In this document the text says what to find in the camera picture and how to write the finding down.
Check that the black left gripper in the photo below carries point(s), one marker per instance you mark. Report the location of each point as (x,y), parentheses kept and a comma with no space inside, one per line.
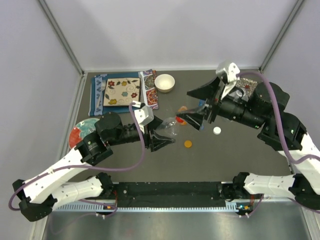
(155,143)

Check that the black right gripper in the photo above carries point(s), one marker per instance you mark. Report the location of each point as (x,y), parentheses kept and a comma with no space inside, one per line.
(210,91)

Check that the small red cap bottle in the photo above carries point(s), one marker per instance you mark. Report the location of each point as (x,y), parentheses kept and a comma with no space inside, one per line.
(169,127)

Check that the white bottle cap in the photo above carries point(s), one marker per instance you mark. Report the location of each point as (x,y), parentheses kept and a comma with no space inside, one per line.
(217,130)

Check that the orange bottle cap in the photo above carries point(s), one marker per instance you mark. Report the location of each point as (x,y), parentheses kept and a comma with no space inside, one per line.
(188,144)

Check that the blue label water bottle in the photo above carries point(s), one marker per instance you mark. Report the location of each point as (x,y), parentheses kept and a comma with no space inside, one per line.
(201,103)

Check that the red bottle cap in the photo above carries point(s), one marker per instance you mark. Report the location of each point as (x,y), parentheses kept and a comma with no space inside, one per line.
(179,120)

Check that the large clear plastic bottle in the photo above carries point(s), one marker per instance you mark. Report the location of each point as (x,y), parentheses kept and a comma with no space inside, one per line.
(238,93)

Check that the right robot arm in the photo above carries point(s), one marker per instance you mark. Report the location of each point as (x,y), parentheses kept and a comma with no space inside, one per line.
(263,109)

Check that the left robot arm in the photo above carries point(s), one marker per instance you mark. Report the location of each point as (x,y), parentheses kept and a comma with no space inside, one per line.
(77,175)

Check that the cream ceramic bowl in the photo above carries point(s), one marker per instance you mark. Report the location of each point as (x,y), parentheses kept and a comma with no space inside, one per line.
(164,83)

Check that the dark floral square plate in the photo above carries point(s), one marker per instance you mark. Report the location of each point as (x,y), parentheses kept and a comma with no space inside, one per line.
(247,85)

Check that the cream floral square plate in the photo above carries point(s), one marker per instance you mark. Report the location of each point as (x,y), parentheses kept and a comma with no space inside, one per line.
(120,92)

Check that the red teal round plate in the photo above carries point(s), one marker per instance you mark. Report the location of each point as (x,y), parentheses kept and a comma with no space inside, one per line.
(81,130)

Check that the silver fork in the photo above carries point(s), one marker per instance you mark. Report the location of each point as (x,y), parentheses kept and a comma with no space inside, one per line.
(102,88)

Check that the blue patterned placemat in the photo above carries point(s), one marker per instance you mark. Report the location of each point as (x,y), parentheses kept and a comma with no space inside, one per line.
(149,94)

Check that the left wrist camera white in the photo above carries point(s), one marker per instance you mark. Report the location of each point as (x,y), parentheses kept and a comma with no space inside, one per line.
(143,114)

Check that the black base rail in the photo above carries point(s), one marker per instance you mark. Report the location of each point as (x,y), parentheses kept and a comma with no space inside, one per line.
(173,194)

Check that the grey cable duct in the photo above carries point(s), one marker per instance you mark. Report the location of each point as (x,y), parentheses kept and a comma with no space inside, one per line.
(87,207)

